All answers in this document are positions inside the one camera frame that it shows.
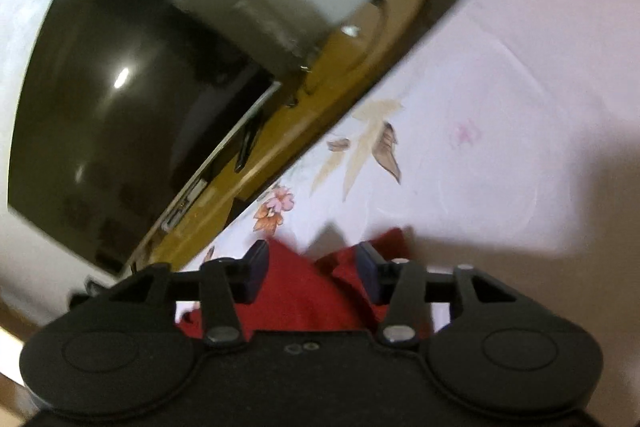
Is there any black wall television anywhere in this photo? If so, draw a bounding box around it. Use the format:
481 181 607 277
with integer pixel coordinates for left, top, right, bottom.
8 0 278 274

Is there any red small garment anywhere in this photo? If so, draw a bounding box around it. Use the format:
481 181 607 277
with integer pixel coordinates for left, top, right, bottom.
176 226 434 343

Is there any wooden tv console shelf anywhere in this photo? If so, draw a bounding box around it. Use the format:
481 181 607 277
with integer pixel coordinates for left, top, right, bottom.
131 0 427 269

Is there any white floral bed sheet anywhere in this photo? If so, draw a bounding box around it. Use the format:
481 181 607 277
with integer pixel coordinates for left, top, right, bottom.
204 0 639 426

